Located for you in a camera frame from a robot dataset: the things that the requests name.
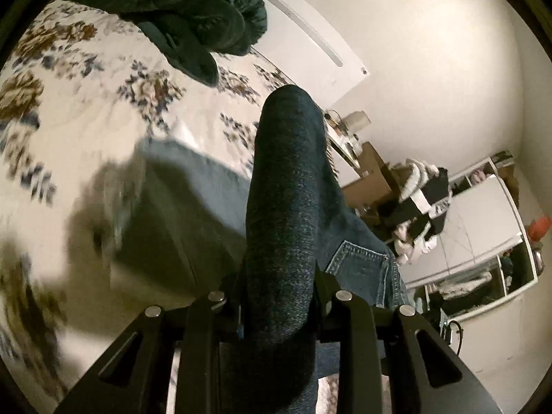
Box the dark teal knit pants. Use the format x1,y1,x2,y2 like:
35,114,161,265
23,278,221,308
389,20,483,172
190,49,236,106
228,84,333,414

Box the blue denim jeans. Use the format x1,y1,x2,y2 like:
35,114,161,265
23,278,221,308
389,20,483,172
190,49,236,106
114,140,405,394

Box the white wardrobe with sliding door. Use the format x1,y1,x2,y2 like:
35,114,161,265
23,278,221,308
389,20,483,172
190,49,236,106
401,151,538,322

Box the brown wooden side table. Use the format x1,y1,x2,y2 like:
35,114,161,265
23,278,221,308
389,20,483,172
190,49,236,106
324,109,398,226

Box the black and white clothes heap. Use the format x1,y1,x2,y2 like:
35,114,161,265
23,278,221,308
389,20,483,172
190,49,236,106
378,159,452,265

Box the floral and checkered bed blanket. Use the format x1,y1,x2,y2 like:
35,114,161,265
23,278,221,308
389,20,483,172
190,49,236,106
1,0,289,413

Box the white bed headboard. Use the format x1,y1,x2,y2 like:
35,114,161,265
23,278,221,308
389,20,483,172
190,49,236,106
255,0,368,108

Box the dark green clothes pile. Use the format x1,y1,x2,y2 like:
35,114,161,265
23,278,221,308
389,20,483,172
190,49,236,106
69,0,268,87

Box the black cable on floor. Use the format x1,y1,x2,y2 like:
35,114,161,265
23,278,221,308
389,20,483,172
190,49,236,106
443,318,467,350

